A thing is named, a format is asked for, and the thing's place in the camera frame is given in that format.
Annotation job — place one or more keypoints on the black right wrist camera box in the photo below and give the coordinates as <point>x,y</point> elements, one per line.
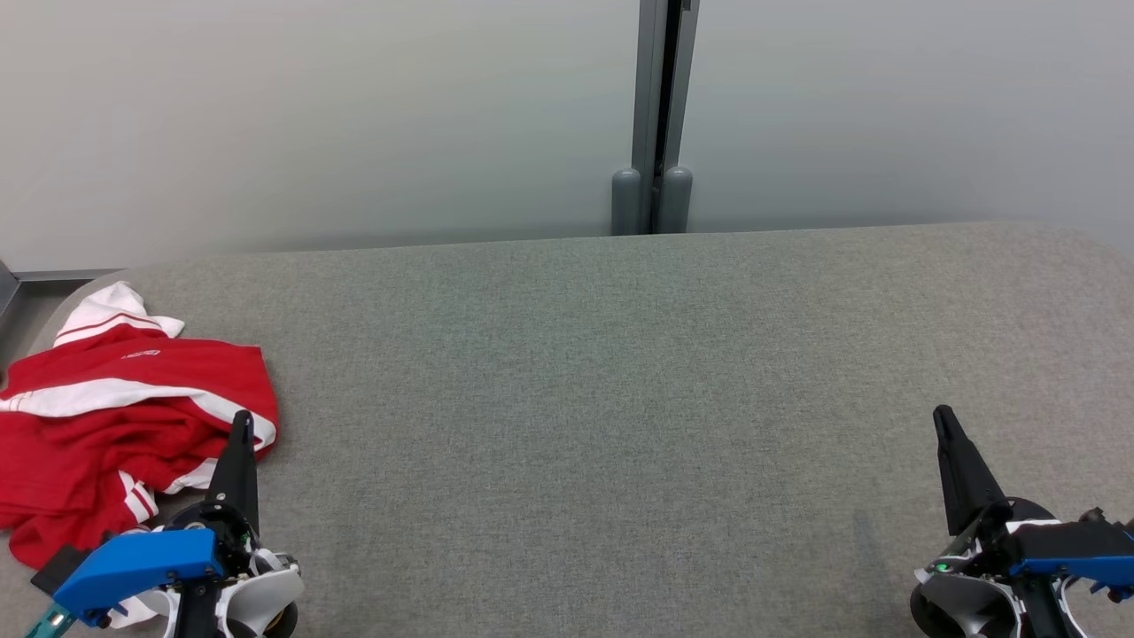
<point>1072,536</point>

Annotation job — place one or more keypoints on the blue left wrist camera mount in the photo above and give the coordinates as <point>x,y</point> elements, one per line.
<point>133,563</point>

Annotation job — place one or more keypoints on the red shorts with white trim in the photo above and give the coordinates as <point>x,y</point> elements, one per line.
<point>89,443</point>

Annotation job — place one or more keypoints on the grey metal partition post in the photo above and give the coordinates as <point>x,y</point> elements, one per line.
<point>660,84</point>

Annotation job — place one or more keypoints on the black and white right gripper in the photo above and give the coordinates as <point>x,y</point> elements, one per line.
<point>961,602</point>

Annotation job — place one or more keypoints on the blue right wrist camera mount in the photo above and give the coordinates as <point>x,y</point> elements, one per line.
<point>1072,569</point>

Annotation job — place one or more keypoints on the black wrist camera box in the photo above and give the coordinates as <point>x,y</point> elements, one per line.
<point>1072,536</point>
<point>58,571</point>

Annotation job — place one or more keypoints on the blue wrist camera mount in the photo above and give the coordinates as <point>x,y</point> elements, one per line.
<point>1072,569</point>
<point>133,563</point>

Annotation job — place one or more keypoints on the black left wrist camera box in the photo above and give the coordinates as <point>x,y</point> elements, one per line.
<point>58,571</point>

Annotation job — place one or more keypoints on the grey cylindrical post foot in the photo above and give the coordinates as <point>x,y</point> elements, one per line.
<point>625,202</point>
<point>676,200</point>

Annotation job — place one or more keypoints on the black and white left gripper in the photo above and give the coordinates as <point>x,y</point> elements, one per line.
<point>241,548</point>

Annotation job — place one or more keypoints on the grey fabric covered table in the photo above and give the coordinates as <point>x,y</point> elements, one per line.
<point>576,399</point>

